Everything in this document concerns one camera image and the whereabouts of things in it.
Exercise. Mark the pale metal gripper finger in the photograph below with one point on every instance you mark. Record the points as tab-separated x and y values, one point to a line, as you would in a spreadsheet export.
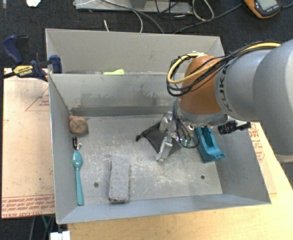
167	151
161	150

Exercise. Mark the black cloth pouch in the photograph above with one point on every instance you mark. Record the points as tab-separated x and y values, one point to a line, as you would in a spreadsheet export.
154	137

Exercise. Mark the grey metal bin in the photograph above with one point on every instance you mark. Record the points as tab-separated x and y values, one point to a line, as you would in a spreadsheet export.
146	179

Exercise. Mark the teal blue box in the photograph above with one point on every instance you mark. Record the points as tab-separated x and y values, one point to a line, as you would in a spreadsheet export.
208	144

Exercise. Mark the grey flat block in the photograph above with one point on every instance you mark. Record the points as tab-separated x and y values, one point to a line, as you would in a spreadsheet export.
119	180

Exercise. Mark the yellow-green flat thing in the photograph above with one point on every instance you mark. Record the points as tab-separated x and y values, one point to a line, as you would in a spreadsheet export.
114	72

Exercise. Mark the teal plastic spoon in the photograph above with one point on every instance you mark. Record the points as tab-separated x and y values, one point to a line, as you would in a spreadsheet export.
78	174

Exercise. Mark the small black clip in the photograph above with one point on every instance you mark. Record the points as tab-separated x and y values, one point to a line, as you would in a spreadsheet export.
75	142

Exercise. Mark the brown cardboard board red print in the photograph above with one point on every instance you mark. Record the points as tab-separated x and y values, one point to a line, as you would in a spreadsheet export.
26	139

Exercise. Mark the black cylinder on white bracket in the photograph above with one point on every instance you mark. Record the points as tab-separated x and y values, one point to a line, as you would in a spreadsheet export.
227	128

